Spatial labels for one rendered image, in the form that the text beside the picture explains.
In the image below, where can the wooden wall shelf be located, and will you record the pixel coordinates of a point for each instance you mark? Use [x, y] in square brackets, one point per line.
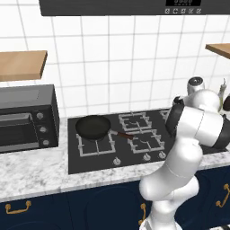
[221, 49]
[18, 64]

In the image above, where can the pale green bottle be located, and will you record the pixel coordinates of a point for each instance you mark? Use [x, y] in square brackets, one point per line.
[222, 92]

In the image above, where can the black toaster oven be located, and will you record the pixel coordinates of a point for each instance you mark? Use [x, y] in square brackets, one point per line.
[18, 104]

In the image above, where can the black frying pan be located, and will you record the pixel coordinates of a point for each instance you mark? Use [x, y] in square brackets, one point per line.
[92, 127]

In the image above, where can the dark grey range hood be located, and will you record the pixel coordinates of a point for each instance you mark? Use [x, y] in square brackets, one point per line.
[119, 7]

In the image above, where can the grey toaster oven knob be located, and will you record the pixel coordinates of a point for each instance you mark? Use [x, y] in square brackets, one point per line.
[46, 142]
[39, 115]
[43, 129]

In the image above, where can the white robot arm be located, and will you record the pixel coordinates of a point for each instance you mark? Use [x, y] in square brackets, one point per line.
[182, 167]

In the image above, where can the navy cupboard door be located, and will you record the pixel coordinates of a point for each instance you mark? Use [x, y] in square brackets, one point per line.
[209, 191]
[110, 206]

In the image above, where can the black gas hob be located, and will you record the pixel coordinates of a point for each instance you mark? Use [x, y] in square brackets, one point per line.
[90, 161]

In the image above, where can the silver hob knob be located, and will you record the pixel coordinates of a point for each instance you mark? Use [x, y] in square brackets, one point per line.
[116, 161]
[146, 157]
[162, 154]

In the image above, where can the navy drawer front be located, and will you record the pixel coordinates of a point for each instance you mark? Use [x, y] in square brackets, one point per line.
[39, 215]

